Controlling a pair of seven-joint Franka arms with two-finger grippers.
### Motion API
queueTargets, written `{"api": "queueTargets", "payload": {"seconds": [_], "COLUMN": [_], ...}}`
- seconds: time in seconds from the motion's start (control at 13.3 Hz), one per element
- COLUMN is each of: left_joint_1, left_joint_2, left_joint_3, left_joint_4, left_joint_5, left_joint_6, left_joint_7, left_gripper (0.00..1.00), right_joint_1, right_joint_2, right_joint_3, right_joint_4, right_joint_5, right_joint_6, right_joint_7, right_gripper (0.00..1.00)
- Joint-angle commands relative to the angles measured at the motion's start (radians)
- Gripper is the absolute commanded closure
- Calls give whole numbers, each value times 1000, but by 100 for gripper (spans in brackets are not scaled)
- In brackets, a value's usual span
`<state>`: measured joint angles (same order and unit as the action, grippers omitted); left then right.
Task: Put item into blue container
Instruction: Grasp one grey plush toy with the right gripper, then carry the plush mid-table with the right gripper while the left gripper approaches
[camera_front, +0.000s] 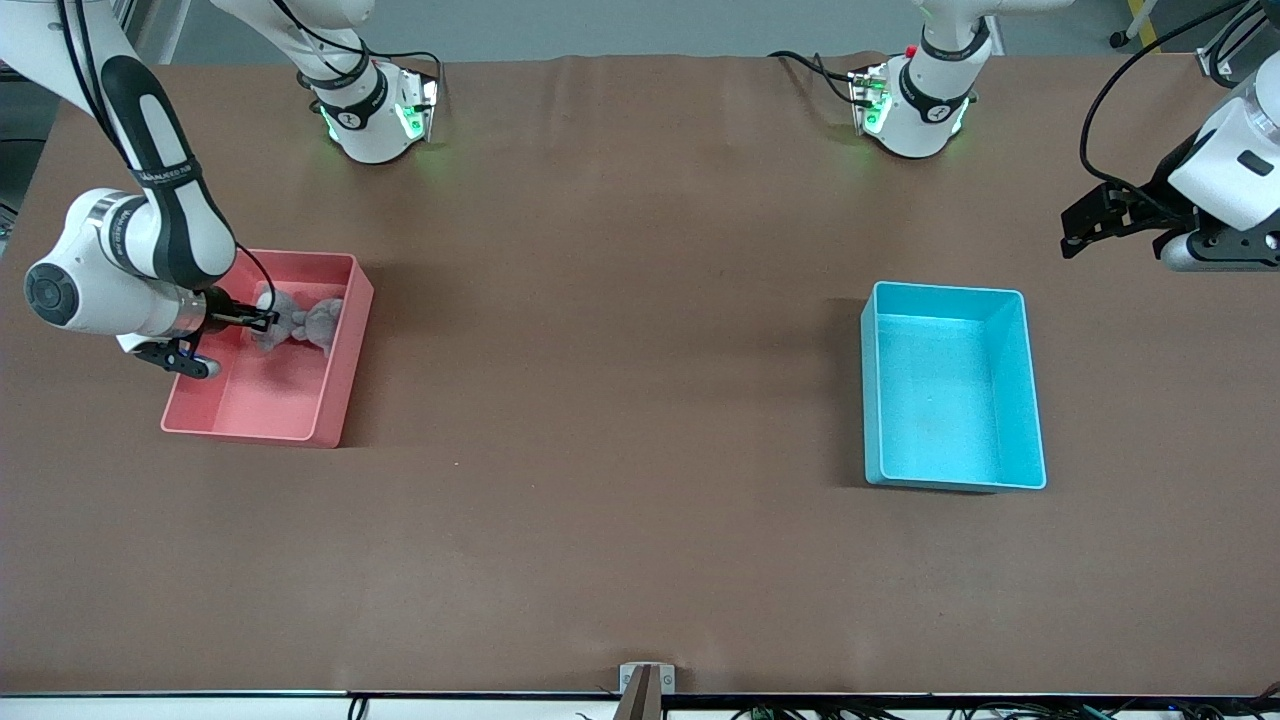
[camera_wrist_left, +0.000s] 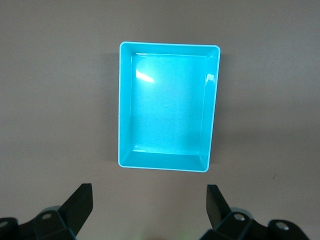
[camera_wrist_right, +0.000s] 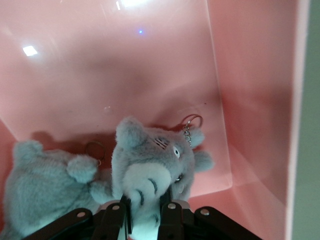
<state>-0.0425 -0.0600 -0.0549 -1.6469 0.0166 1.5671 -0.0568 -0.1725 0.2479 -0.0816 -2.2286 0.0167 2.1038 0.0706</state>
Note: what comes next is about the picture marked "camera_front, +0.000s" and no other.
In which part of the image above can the grey plush toy white face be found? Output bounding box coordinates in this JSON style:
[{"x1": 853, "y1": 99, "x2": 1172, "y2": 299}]
[{"x1": 250, "y1": 285, "x2": 304, "y2": 352}]

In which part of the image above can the pink plastic box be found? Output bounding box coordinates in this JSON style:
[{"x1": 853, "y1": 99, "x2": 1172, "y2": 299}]
[{"x1": 160, "y1": 247, "x2": 376, "y2": 449}]

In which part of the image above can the blue plastic box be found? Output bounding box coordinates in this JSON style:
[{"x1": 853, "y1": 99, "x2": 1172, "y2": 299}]
[{"x1": 860, "y1": 280, "x2": 1048, "y2": 493}]

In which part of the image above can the grey stand leg black foot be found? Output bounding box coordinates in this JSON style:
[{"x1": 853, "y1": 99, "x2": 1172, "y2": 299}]
[{"x1": 1108, "y1": 0, "x2": 1161, "y2": 49}]

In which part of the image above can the white table edge profile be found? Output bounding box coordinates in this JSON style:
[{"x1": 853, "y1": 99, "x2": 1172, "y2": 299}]
[{"x1": 0, "y1": 693, "x2": 621, "y2": 720}]

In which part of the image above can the brown table cover sheet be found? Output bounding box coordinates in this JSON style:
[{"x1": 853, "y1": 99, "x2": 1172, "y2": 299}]
[{"x1": 0, "y1": 52, "x2": 1280, "y2": 698}]

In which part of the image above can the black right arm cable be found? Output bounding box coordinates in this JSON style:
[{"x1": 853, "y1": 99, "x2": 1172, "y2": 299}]
[{"x1": 55, "y1": 0, "x2": 371, "y2": 313}]

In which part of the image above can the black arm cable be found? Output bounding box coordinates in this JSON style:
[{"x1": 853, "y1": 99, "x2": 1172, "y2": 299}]
[
  {"x1": 55, "y1": 0, "x2": 371, "y2": 313},
  {"x1": 1078, "y1": 0, "x2": 1263, "y2": 221}
]

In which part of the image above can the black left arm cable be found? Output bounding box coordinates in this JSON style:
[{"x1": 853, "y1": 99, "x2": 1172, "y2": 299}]
[{"x1": 1078, "y1": 0, "x2": 1263, "y2": 221}]

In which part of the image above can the black right base cable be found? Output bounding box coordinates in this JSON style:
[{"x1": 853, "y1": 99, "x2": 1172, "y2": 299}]
[{"x1": 372, "y1": 48, "x2": 446, "y2": 101}]

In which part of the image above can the black base cable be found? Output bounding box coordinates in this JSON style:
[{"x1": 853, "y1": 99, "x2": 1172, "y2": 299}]
[
  {"x1": 768, "y1": 48, "x2": 863, "y2": 106},
  {"x1": 372, "y1": 48, "x2": 446, "y2": 101}
]

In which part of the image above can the black left base cable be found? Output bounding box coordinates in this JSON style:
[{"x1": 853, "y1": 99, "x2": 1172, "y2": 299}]
[{"x1": 768, "y1": 48, "x2": 863, "y2": 106}]

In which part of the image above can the metal table edge bracket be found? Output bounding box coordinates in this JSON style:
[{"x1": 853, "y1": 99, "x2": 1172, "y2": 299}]
[{"x1": 618, "y1": 662, "x2": 676, "y2": 696}]

